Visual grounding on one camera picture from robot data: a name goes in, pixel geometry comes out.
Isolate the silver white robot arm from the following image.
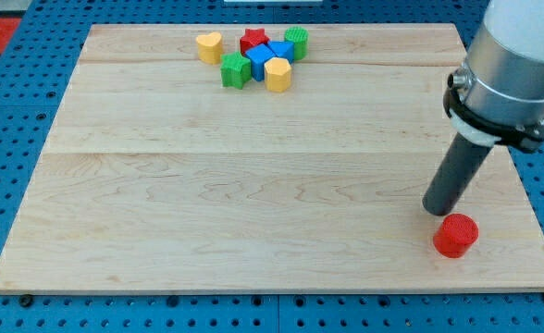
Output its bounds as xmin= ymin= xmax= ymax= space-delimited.
xmin=443 ymin=0 xmax=544 ymax=153

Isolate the yellow hexagon block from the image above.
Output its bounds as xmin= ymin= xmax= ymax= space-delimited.
xmin=264 ymin=57 xmax=292 ymax=93

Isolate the green star block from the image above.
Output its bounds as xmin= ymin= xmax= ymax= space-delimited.
xmin=220 ymin=52 xmax=252 ymax=90

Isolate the blue cube block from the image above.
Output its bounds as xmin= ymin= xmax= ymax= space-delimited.
xmin=245 ymin=43 xmax=276 ymax=81

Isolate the light wooden board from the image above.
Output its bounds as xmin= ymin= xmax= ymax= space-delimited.
xmin=0 ymin=24 xmax=544 ymax=295

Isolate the blue triangle block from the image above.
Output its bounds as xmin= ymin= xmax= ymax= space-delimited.
xmin=267 ymin=41 xmax=294 ymax=64

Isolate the red star block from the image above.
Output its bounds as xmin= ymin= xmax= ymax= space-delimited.
xmin=240 ymin=28 xmax=269 ymax=56

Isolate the yellow heart block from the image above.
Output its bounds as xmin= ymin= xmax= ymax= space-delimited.
xmin=195 ymin=31 xmax=224 ymax=65

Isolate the green cylinder block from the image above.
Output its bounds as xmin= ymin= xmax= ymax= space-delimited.
xmin=284 ymin=26 xmax=309 ymax=61

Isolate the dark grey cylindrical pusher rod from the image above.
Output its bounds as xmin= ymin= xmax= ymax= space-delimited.
xmin=422 ymin=133 xmax=492 ymax=216

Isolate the red cylinder block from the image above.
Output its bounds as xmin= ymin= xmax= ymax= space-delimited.
xmin=433 ymin=214 xmax=479 ymax=258

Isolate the black cable clamp ring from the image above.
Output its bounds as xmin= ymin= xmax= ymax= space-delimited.
xmin=442 ymin=85 xmax=544 ymax=154

